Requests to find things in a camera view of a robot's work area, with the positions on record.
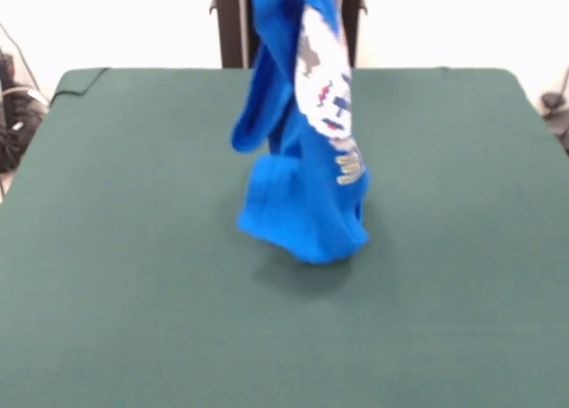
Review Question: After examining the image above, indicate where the blue printed T-shirt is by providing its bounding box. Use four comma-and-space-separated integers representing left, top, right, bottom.
229, 0, 370, 266

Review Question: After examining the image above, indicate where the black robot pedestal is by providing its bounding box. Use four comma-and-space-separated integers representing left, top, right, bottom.
208, 0, 370, 69

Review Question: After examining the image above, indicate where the dark grey floor stand base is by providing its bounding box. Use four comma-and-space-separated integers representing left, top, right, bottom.
541, 92, 569, 156
0, 50, 50, 173

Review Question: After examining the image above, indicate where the dark green table cloth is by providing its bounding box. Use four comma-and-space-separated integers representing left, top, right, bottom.
0, 67, 569, 408

